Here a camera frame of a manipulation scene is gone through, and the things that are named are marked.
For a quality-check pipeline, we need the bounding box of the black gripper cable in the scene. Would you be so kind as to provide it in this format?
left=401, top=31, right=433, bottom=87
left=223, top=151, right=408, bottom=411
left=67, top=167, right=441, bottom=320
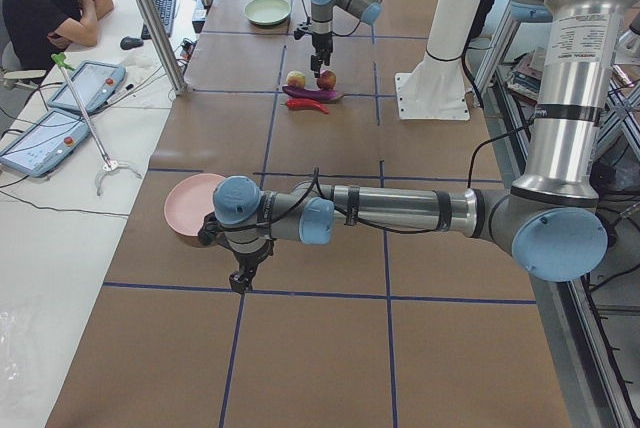
left=259, top=117, right=539, bottom=239
left=294, top=0, right=361, bottom=39

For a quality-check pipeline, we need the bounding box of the red chili pepper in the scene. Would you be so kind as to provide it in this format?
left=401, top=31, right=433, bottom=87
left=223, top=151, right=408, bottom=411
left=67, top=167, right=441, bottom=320
left=284, top=98, right=330, bottom=115

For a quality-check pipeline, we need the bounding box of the reacher grabber stick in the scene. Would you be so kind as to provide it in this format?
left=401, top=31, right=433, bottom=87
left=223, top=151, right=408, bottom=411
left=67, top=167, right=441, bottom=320
left=51, top=53, right=142, bottom=197

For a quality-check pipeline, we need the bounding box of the pink plate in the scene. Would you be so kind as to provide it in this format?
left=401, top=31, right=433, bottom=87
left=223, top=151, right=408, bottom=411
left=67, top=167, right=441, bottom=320
left=164, top=173, right=226, bottom=237

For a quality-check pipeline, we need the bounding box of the near teach pendant tablet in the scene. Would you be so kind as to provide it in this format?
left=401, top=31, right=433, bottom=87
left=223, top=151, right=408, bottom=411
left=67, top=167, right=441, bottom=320
left=1, top=109, right=89, bottom=178

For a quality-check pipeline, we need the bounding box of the black keyboard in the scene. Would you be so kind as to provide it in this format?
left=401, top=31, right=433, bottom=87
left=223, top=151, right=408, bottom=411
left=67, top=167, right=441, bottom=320
left=152, top=0, right=178, bottom=37

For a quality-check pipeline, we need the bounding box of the light green plate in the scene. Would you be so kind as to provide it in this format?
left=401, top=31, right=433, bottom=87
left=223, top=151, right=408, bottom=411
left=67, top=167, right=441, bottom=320
left=244, top=0, right=291, bottom=27

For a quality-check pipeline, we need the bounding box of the teach pendant tablet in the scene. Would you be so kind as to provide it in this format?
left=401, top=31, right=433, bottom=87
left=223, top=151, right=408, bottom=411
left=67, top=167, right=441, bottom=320
left=1, top=109, right=89, bottom=178
left=47, top=60, right=126, bottom=114

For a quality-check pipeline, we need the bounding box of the purple eggplant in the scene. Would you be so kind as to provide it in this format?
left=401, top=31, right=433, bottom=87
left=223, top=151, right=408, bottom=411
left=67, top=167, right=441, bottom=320
left=281, top=85, right=344, bottom=103

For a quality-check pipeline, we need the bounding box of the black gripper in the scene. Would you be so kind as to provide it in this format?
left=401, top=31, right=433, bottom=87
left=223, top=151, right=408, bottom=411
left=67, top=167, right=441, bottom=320
left=294, top=20, right=333, bottom=76
left=197, top=212, right=274, bottom=292

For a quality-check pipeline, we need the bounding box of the seated person black shirt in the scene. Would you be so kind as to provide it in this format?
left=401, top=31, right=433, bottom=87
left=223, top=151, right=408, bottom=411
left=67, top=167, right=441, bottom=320
left=3, top=0, right=114, bottom=72

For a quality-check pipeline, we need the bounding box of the black computer mouse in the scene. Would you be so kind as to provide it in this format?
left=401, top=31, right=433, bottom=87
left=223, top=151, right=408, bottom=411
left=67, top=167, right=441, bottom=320
left=119, top=36, right=144, bottom=51

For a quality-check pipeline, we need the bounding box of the stack of magazines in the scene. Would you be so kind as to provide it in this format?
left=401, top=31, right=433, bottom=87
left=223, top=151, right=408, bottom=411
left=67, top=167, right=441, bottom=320
left=506, top=47, right=546, bottom=103

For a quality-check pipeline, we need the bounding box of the far teach pendant tablet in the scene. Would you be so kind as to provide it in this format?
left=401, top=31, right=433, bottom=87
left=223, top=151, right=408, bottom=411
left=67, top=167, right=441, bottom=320
left=47, top=60, right=126, bottom=114

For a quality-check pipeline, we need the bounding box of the red yellow pomegranate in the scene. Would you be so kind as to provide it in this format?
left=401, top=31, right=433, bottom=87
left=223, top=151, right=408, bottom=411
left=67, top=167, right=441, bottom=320
left=316, top=69, right=337, bottom=91

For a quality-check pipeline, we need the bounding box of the white camera pedestal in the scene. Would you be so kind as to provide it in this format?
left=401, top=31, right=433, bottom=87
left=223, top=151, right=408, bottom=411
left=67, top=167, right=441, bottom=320
left=395, top=0, right=481, bottom=121

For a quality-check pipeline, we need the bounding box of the aluminium frame post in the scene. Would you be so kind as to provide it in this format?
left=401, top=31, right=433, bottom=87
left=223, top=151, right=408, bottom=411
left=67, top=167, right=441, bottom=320
left=135, top=0, right=187, bottom=96

